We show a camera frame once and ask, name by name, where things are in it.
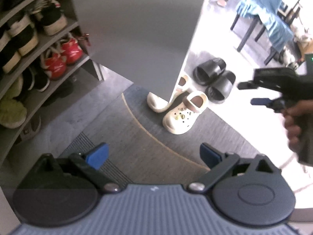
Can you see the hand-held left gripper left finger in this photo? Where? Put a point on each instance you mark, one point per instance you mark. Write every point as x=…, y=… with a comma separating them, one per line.
x=97, y=154

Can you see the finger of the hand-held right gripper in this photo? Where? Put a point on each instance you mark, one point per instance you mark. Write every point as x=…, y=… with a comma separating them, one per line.
x=261, y=101
x=247, y=85

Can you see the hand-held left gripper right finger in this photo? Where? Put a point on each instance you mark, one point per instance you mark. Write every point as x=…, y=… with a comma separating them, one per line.
x=210, y=155

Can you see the black slide sandal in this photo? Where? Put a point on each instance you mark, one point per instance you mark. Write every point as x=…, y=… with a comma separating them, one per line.
x=222, y=88
x=210, y=69

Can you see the grey shoe cabinet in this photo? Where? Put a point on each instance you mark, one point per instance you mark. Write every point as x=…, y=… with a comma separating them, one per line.
x=73, y=25

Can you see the person's right hand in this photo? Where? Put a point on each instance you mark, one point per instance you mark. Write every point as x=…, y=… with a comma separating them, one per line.
x=293, y=124

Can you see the black wooden chair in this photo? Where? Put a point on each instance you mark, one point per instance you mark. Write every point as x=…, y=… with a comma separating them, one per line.
x=247, y=38
x=293, y=12

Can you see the grey patterned door mat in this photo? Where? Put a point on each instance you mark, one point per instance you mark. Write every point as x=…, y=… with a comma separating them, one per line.
x=151, y=137

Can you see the dark grey shoe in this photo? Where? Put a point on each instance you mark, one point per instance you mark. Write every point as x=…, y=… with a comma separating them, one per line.
x=31, y=129

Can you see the yellow-green slipper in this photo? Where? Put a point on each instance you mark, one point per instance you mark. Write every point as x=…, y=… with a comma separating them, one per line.
x=12, y=113
x=11, y=89

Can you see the black sneaker with white sole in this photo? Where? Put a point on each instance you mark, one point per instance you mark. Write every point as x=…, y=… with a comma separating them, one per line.
x=40, y=78

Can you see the metal door hinge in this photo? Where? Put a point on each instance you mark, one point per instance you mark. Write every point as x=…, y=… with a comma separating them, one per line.
x=85, y=39

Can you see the cabinet door with round sticker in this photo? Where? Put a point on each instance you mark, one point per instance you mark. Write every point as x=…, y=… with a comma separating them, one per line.
x=137, y=29

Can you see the black shoe with beige sole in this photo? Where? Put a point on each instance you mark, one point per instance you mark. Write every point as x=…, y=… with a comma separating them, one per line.
x=22, y=33
x=9, y=53

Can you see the black sneaker with red trim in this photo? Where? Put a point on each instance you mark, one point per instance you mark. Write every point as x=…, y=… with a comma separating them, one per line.
x=52, y=17

